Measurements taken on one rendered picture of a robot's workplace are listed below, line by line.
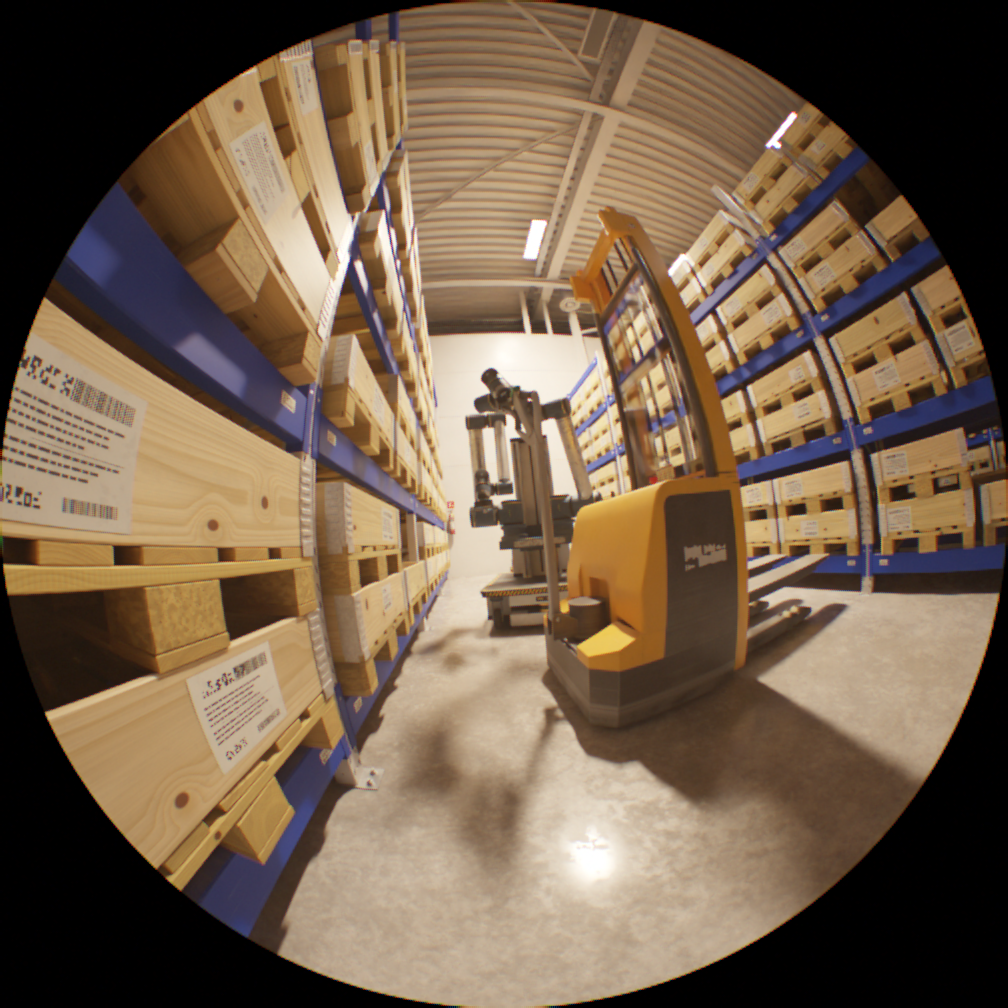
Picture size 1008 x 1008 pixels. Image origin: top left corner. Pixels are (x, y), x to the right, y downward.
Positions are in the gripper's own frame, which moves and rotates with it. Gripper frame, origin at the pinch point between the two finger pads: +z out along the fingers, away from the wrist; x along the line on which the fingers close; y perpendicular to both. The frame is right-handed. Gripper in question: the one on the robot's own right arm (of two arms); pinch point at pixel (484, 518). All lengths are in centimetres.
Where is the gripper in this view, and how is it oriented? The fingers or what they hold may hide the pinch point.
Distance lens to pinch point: 212.6
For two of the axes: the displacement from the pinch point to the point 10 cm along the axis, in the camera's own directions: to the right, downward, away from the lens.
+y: 1.6, 5.0, 8.5
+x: -9.8, 1.5, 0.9
